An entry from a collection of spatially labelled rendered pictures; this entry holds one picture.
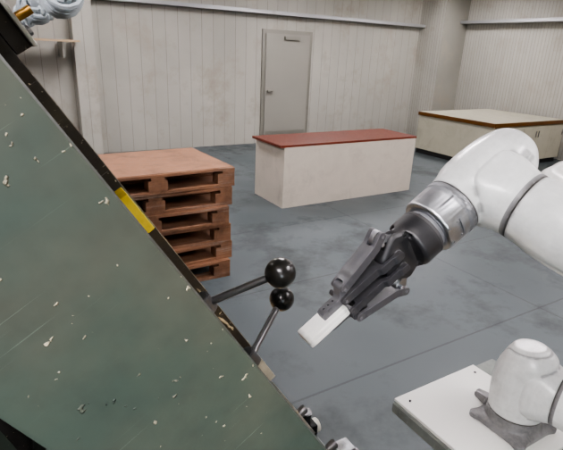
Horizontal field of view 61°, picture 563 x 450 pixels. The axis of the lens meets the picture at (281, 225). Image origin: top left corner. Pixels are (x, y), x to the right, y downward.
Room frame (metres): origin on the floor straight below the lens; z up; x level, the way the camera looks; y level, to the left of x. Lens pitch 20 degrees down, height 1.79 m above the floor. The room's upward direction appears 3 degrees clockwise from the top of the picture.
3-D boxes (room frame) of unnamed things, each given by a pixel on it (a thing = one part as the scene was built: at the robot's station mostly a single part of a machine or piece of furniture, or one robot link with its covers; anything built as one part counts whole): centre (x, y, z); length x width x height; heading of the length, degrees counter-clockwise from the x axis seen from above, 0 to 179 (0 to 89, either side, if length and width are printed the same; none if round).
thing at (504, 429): (1.18, -0.71, 0.79); 0.22 x 0.18 x 0.06; 31
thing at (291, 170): (6.33, -0.70, 0.38); 2.19 x 0.70 x 0.77; 122
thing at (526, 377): (1.16, -0.73, 0.93); 0.18 x 0.16 x 0.22; 44
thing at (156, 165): (3.66, 1.16, 0.46); 1.30 x 0.89 x 0.92; 122
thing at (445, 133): (9.33, -3.92, 0.40); 2.13 x 1.72 x 0.80; 122
